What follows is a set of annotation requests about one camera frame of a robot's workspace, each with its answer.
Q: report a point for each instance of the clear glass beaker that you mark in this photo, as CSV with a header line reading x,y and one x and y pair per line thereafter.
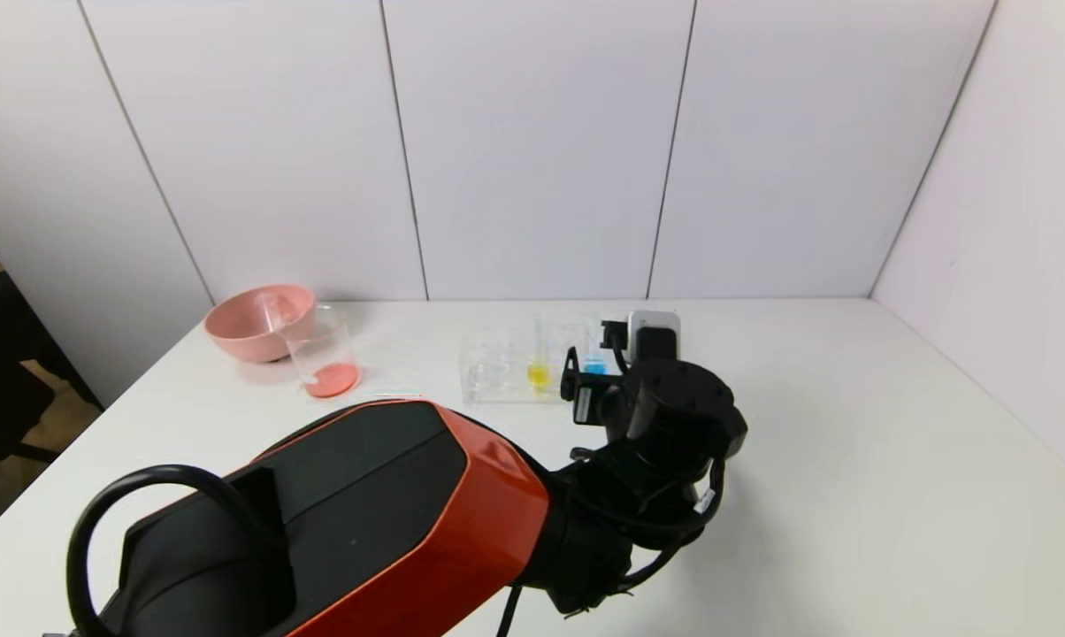
x,y
331,380

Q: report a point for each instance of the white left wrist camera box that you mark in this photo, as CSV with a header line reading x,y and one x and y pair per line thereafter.
x,y
654,320

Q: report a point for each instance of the test tube with red pigment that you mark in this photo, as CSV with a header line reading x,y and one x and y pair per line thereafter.
x,y
276,314

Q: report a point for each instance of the test tube with yellow pigment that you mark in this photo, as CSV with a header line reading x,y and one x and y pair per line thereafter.
x,y
539,376

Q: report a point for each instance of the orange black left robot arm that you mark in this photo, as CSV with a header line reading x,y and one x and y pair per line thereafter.
x,y
391,531

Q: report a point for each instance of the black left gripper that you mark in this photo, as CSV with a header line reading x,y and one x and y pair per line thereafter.
x,y
583,403

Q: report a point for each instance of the test tube with blue pigment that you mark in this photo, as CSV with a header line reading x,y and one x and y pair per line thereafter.
x,y
594,363

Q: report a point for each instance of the clear acrylic test tube rack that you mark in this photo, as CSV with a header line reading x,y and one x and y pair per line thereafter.
x,y
497,372

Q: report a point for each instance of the pink bowl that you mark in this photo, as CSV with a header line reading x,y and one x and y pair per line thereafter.
x,y
241,332

